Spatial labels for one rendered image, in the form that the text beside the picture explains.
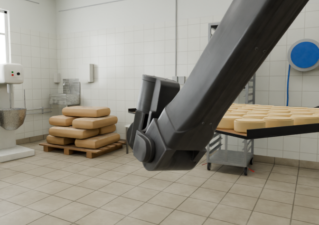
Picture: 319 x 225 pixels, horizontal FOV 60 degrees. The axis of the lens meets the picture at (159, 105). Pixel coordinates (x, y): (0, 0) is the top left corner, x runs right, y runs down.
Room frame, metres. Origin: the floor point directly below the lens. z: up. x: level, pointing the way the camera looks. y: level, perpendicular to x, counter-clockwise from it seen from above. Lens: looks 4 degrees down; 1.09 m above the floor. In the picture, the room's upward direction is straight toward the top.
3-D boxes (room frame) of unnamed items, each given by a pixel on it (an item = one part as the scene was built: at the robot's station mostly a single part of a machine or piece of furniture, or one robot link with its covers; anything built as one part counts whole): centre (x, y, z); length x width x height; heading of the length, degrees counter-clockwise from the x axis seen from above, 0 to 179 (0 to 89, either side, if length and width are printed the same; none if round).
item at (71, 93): (5.33, 1.77, 0.92); 1.00 x 0.36 x 1.11; 61
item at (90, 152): (4.57, 1.26, 0.06); 1.20 x 0.80 x 0.11; 64
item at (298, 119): (0.50, -0.27, 1.02); 0.05 x 0.05 x 0.02
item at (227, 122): (0.51, -0.13, 1.02); 0.05 x 0.05 x 0.02
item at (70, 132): (4.38, 1.37, 0.34); 0.72 x 0.42 x 0.15; 66
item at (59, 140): (4.70, 1.53, 0.19); 0.72 x 0.42 x 0.15; 154
